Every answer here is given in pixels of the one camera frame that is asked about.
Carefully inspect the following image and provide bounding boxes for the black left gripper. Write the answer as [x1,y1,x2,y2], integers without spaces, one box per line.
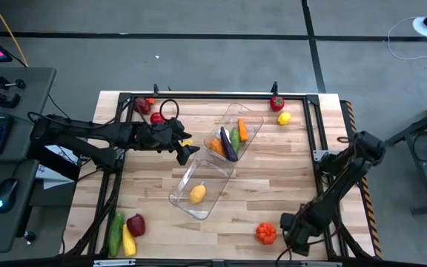
[139,118,201,166]

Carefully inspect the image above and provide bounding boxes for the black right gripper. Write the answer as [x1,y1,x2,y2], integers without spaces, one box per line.
[280,207,324,257]

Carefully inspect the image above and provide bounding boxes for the long orange pepper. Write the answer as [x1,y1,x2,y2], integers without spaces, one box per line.
[209,137,227,158]

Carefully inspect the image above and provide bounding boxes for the orange pumpkin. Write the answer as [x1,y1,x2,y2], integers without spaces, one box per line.
[255,222,278,246]

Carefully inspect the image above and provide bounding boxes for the purple eggplant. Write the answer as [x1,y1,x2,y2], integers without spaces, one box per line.
[219,126,239,163]

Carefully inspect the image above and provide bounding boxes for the short green cucumber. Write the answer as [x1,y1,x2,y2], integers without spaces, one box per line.
[229,127,242,154]

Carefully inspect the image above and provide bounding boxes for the orange carrot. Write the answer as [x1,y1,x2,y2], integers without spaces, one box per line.
[237,118,250,143]

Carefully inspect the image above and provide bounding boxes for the large dark red apple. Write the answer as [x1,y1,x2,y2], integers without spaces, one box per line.
[126,213,147,238]

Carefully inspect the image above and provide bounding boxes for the long green cucumber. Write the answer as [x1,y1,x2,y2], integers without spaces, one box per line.
[107,211,125,258]

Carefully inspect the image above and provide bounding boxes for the clear plastic bin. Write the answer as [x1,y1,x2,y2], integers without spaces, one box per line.
[168,148,236,222]
[203,102,265,163]

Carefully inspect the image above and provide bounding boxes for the yellow lemon in bin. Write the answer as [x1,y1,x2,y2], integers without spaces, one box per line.
[188,180,208,205]

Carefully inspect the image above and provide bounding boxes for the yellow black hazard tape strip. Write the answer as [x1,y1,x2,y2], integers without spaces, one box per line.
[341,99,383,259]

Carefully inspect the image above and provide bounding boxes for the white paper sheet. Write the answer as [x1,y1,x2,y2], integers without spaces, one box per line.
[37,144,79,191]

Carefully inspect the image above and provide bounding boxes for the grey desk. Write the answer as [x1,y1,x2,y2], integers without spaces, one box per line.
[0,65,58,255]

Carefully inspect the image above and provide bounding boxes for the black computer mouse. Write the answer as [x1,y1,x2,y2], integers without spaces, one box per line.
[0,177,19,214]

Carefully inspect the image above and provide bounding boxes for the silver aluminium bracket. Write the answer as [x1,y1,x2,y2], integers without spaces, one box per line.
[93,259,137,267]
[300,260,343,267]

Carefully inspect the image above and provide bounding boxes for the black cable loop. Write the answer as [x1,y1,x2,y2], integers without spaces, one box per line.
[158,98,181,122]

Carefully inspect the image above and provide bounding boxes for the black aluminium table frame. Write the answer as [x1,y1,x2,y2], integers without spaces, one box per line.
[63,83,351,267]

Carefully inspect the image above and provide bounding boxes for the small silver mounting bracket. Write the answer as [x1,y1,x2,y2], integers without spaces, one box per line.
[312,148,329,162]

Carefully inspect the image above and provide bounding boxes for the dark grey desk frame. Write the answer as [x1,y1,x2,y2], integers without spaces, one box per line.
[385,94,427,217]

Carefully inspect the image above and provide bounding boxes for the yellow hanging cable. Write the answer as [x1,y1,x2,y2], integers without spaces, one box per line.
[0,0,29,67]

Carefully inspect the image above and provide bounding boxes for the white cable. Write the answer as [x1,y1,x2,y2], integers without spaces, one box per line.
[386,16,427,61]

